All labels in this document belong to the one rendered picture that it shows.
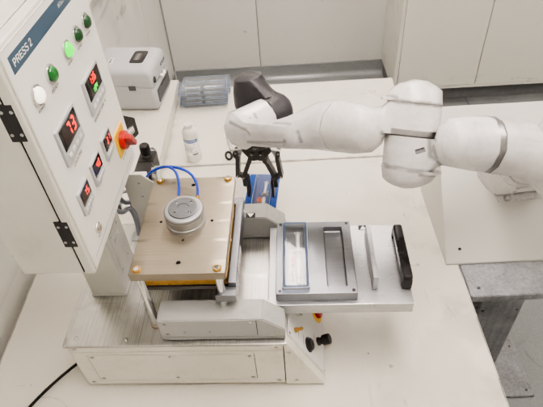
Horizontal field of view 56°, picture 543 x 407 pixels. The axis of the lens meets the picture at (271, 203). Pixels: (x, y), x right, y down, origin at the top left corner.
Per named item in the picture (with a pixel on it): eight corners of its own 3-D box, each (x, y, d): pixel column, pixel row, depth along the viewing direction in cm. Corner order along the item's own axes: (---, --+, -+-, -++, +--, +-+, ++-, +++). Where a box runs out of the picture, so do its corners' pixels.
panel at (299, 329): (324, 375, 116) (287, 334, 105) (318, 270, 138) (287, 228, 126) (332, 373, 115) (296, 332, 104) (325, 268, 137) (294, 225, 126)
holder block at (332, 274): (276, 301, 105) (275, 294, 103) (277, 230, 120) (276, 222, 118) (357, 300, 104) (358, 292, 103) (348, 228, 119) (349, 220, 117)
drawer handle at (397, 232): (401, 289, 106) (403, 277, 103) (390, 235, 117) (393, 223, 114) (411, 289, 106) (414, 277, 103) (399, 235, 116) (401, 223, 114)
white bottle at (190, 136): (189, 153, 179) (182, 119, 169) (204, 154, 178) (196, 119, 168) (186, 162, 175) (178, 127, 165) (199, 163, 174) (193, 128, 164)
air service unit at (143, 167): (141, 218, 125) (126, 171, 115) (152, 178, 135) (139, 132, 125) (162, 217, 125) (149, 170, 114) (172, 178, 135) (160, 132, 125)
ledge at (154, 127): (46, 247, 150) (40, 237, 147) (107, 93, 211) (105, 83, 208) (147, 242, 149) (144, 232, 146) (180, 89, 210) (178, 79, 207)
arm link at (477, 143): (513, 118, 93) (423, 109, 89) (494, 207, 96) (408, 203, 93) (455, 111, 111) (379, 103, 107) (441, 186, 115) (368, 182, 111)
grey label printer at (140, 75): (98, 111, 193) (84, 70, 182) (115, 83, 208) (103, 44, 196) (162, 111, 191) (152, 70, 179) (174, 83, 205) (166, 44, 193)
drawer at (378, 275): (268, 316, 107) (266, 294, 102) (271, 238, 123) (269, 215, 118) (411, 314, 106) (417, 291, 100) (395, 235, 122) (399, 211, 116)
